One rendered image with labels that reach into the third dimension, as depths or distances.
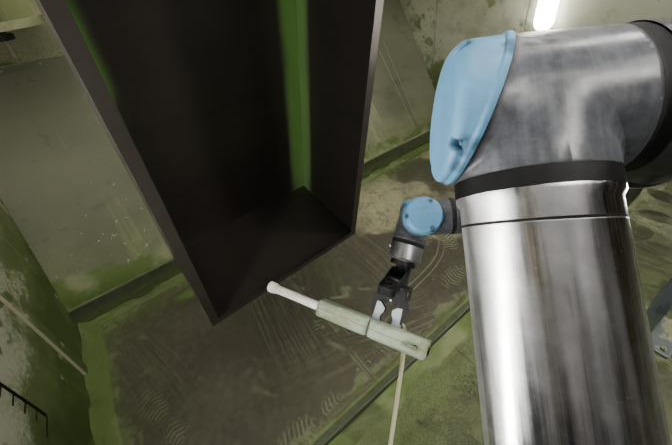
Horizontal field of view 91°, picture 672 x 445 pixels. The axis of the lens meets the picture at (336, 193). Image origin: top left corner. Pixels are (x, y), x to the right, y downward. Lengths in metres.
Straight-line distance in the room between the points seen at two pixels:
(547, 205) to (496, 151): 0.05
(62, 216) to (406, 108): 2.19
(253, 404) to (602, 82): 1.42
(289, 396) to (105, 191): 1.28
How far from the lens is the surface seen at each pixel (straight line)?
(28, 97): 2.11
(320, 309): 0.97
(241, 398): 1.52
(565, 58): 0.28
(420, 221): 0.80
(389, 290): 0.86
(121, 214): 1.95
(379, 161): 2.43
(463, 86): 0.26
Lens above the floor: 1.37
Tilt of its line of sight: 36 degrees down
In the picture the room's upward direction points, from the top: 7 degrees counter-clockwise
